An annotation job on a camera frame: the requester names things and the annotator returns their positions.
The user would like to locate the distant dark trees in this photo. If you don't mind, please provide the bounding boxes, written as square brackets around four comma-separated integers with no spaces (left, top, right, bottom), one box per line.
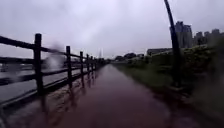
[114,52,145,62]

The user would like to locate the wet red paved path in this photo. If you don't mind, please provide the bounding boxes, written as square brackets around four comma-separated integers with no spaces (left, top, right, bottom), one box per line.
[6,63,214,128]

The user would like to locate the low long building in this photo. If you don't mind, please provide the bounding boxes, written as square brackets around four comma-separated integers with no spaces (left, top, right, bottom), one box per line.
[146,47,174,56]

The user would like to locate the dark leaning pole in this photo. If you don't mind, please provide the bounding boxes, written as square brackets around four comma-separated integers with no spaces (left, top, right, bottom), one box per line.
[163,0,183,88]

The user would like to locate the tall grey building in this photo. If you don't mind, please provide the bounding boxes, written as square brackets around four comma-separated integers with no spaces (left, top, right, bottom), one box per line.
[169,21,194,50]

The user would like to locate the group of distant buildings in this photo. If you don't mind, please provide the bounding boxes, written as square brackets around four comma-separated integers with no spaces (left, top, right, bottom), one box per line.
[192,28,224,47]

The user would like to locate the grey river water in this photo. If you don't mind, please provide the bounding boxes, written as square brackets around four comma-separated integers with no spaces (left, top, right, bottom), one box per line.
[0,65,88,103]

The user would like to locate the dark wooden rail fence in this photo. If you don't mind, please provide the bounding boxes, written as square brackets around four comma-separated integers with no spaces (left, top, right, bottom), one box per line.
[0,32,107,111]

